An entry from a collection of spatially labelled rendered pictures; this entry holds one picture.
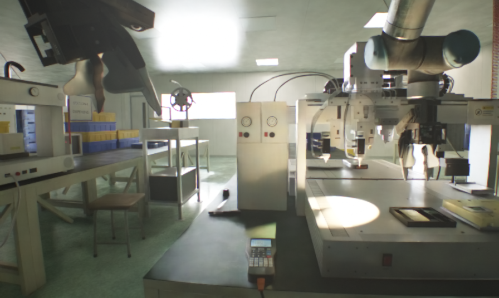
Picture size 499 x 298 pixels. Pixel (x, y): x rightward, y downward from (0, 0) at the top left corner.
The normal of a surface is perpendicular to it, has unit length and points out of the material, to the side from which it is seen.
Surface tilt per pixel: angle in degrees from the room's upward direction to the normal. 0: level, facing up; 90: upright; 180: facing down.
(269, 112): 90
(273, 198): 90
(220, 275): 0
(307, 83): 90
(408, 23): 135
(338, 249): 90
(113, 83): 63
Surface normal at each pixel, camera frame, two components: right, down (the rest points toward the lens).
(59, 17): 0.86, 0.09
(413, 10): -0.31, 0.75
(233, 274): 0.00, -1.00
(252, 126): -0.12, 0.07
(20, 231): 0.99, 0.00
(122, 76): 0.62, -0.40
